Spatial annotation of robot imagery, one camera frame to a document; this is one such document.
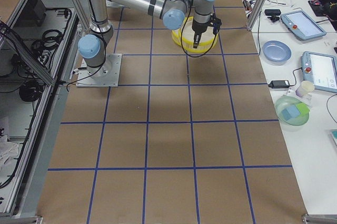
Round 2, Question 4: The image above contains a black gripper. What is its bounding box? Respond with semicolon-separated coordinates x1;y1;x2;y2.
192;20;211;49

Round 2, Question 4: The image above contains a paper cup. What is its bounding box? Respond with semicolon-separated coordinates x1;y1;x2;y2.
295;80;315;98

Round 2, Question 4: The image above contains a yellow steamer basket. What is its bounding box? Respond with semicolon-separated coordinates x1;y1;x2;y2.
174;17;217;54
171;29;181;46

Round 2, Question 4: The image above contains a black power adapter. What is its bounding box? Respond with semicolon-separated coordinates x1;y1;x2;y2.
268;80;294;89

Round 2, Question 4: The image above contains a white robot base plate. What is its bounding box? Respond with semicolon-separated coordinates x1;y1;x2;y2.
76;54;122;87

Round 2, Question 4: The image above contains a teach pendant far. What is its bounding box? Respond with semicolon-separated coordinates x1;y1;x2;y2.
280;11;326;40

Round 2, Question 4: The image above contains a blue plate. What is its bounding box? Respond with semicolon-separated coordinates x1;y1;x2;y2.
262;40;292;65

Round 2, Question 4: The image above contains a green bowl with sponges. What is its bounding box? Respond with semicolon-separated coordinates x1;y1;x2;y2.
274;96;310;132

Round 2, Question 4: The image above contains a black webcam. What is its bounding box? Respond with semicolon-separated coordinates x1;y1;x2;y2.
264;9;281;23

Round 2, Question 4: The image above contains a teach pendant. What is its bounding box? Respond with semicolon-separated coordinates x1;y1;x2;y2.
280;11;326;40
301;51;336;93

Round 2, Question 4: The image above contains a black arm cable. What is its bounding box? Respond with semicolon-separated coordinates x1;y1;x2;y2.
180;15;221;58

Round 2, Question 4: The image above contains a teach pendant near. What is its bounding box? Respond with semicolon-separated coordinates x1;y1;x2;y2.
301;51;336;93

